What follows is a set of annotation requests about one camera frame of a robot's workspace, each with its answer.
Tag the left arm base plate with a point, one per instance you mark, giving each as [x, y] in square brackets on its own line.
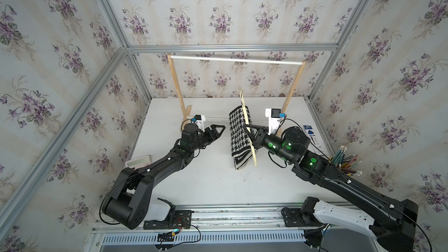
[176, 220]

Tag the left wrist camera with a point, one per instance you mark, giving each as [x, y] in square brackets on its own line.
[199, 120]

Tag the cream plastic clothes hanger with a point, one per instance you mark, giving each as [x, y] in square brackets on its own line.
[245, 115]

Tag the yellow pencil cup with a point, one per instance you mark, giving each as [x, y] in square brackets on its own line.
[346, 163]

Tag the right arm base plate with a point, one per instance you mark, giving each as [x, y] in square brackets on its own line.
[296, 217]

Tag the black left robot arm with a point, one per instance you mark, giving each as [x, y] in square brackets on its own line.
[129, 199]

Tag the wooden clothes rack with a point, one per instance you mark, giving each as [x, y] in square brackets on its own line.
[207, 76]

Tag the black white houndstooth scarf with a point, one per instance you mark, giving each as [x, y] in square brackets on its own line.
[241, 149]

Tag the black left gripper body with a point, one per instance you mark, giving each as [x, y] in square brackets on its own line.
[204, 139]

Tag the white blue flat box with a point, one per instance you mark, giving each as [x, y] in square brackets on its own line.
[311, 133]

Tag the white green flat device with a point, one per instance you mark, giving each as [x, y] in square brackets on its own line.
[139, 162]

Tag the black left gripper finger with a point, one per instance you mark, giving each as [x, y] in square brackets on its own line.
[214, 135]
[216, 127]

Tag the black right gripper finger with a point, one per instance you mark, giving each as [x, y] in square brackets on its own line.
[250, 127]
[253, 139]

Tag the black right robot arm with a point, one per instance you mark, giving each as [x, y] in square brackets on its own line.
[392, 223]

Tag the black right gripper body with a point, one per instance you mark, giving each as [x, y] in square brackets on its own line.
[263, 139]

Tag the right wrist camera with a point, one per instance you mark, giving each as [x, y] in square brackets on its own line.
[274, 116]

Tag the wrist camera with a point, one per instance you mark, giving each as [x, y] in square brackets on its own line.
[199, 120]
[274, 116]

